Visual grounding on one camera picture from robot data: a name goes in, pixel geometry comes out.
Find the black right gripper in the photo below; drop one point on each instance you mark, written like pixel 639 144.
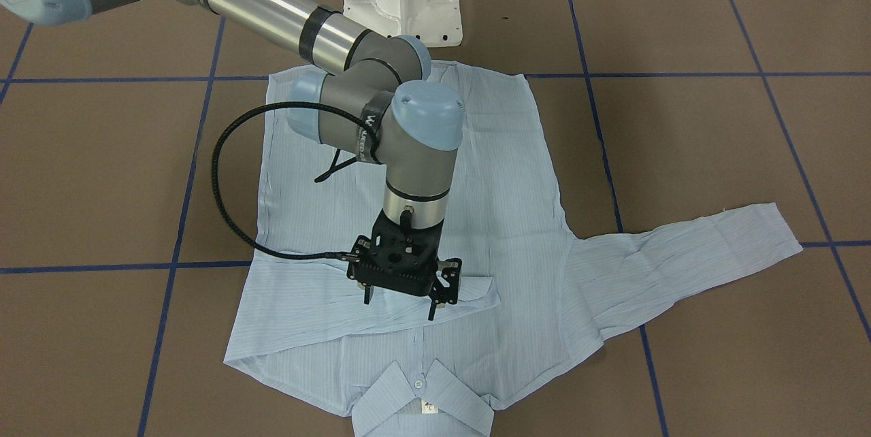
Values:
pixel 449 279

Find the light blue striped shirt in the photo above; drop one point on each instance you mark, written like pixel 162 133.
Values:
pixel 534 300

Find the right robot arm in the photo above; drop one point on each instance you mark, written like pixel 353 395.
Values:
pixel 370 96

